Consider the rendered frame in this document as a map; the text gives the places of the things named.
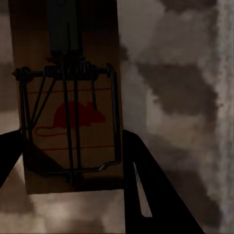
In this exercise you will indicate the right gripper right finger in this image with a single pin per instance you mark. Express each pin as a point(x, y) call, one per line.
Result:
point(170, 215)

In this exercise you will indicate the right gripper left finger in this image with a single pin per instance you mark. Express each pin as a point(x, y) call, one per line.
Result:
point(10, 151)

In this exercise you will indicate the mousetrap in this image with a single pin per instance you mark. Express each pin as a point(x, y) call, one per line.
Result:
point(67, 70)

